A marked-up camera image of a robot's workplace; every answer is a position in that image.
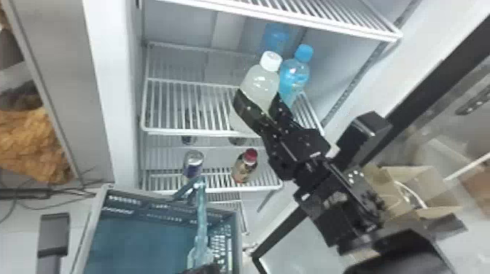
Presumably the fridge door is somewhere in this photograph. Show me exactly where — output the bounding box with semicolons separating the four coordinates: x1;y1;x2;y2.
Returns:
249;0;490;274

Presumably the blue can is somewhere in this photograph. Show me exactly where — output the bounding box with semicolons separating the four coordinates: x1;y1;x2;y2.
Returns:
182;149;206;180

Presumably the black cable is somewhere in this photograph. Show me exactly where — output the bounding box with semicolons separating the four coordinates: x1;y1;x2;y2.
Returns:
0;179;98;224

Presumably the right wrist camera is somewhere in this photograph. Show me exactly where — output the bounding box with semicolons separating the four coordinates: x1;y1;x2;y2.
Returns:
335;111;394;170

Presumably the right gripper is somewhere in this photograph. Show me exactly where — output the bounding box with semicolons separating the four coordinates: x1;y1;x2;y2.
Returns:
232;89;338;185

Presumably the brown bottle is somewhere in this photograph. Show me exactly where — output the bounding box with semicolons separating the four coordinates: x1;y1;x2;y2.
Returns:
230;147;260;185

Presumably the blue bottle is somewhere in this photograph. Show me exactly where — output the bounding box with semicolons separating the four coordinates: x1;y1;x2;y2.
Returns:
278;43;315;110
260;22;292;57

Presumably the blue basket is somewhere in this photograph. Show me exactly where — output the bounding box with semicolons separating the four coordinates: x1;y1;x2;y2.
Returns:
71;177;245;274

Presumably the white fridge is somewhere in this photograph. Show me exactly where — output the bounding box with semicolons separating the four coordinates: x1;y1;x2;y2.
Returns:
81;0;404;246

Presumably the cardboard box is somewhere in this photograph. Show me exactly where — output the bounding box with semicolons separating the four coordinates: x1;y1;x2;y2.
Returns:
362;163;469;235

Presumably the white bottle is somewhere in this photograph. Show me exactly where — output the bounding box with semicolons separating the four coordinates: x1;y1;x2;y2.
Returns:
228;50;284;136

